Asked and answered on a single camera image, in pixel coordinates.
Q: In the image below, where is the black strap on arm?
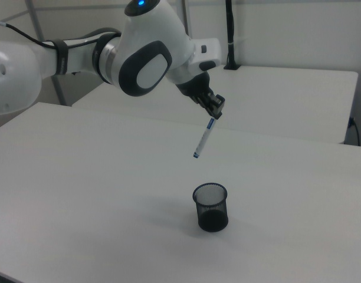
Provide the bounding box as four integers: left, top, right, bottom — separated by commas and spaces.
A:
51, 38, 70, 76

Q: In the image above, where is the black mesh pen cup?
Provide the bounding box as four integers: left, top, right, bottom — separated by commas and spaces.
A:
192, 182, 229, 233

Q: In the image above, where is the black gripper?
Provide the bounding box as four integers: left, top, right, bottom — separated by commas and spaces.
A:
177, 71, 227, 120

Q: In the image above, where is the white marker with blue cap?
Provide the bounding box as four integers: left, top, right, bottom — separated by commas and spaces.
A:
192, 117, 215, 159

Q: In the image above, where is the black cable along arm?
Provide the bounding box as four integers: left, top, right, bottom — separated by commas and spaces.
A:
0, 21, 57, 50

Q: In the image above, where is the black clamped pole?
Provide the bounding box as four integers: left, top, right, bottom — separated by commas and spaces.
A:
223, 0, 241, 71

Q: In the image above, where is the black cable beside table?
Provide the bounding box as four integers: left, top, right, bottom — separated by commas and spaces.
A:
348, 117, 361, 147

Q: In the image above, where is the white background table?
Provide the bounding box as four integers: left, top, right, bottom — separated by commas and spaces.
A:
71, 64, 359, 145

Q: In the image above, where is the vertical grey wall profile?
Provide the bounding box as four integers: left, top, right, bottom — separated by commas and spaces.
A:
179, 0, 196, 41

